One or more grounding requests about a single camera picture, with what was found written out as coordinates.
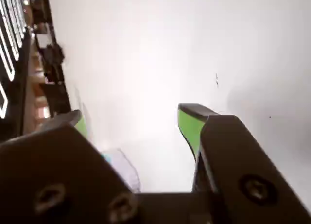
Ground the teal whale-shaped bin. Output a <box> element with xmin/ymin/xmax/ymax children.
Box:
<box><xmin>101</xmin><ymin>148</ymin><xmax>142</xmax><ymax>193</ymax></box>

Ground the dark room furniture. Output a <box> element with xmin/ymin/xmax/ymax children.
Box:
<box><xmin>0</xmin><ymin>0</ymin><xmax>73</xmax><ymax>139</ymax></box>

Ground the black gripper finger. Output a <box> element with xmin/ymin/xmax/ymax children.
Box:
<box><xmin>0</xmin><ymin>109</ymin><xmax>142</xmax><ymax>224</ymax></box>
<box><xmin>177</xmin><ymin>103</ymin><xmax>311</xmax><ymax>224</ymax></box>

